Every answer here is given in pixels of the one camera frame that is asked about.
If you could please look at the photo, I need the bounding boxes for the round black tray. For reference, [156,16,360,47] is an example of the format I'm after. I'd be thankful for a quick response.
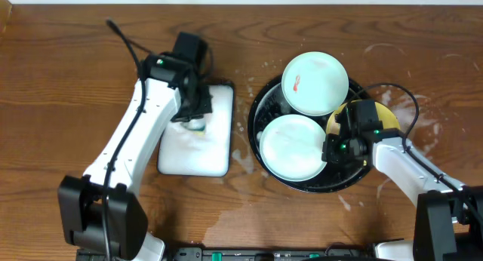
[248,75,371,193]

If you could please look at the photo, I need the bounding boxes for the green foamy sponge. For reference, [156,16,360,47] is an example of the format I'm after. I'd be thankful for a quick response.
[182,118,206,135]

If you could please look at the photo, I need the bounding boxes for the yellow plate with red stain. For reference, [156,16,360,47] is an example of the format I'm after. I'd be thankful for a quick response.
[326,101,401,167]

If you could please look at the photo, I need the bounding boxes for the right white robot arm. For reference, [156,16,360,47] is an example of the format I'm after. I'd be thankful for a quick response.
[322,129,482,260]

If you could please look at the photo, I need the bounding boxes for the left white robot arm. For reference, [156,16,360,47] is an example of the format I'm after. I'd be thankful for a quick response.
[57,53,207,260]

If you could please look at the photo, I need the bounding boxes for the black tray of soap foam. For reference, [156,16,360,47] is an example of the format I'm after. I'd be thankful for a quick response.
[157,84,235,177]

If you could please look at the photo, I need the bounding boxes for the pale green plate red stain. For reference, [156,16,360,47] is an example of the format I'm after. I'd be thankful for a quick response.
[281,51,349,116]

